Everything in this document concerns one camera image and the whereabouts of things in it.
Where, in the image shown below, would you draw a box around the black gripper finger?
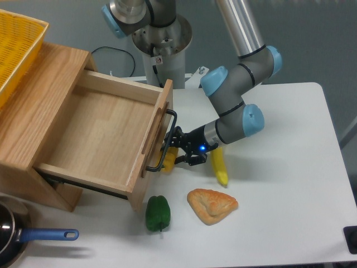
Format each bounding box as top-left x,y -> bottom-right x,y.
174,154 -> 208,166
161,126 -> 184,151

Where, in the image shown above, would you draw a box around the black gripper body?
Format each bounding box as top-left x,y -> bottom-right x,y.
181,126 -> 218,155

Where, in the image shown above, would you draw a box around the yellow bell pepper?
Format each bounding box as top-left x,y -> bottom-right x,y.
161,147 -> 179,173

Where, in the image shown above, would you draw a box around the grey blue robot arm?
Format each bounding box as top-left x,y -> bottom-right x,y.
102,1 -> 282,165

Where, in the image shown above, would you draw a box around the green bell pepper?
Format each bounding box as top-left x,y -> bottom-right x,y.
145,195 -> 171,232

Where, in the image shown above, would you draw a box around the yellow banana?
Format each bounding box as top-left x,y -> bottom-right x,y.
210,147 -> 229,187

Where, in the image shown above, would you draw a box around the triangular bread pastry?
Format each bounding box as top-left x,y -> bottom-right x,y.
187,189 -> 239,226

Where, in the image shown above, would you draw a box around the open wooden drawer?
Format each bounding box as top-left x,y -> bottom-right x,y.
34,70 -> 173,211

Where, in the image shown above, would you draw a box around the wooden drawer cabinet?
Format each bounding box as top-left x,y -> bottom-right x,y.
1,42 -> 97,212

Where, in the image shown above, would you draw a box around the black corner device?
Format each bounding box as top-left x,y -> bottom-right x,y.
343,226 -> 357,255

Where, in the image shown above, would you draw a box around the yellow plastic basket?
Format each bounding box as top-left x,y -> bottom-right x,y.
1,9 -> 49,107

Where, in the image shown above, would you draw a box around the black drawer handle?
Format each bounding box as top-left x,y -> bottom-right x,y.
146,109 -> 177,173

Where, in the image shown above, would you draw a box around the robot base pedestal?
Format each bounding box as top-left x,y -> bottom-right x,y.
132,15 -> 192,89

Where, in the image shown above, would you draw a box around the black floor cable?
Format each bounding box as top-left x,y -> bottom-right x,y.
90,46 -> 136,78

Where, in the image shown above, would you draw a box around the blue handled frying pan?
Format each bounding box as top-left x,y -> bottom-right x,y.
1,196 -> 79,267

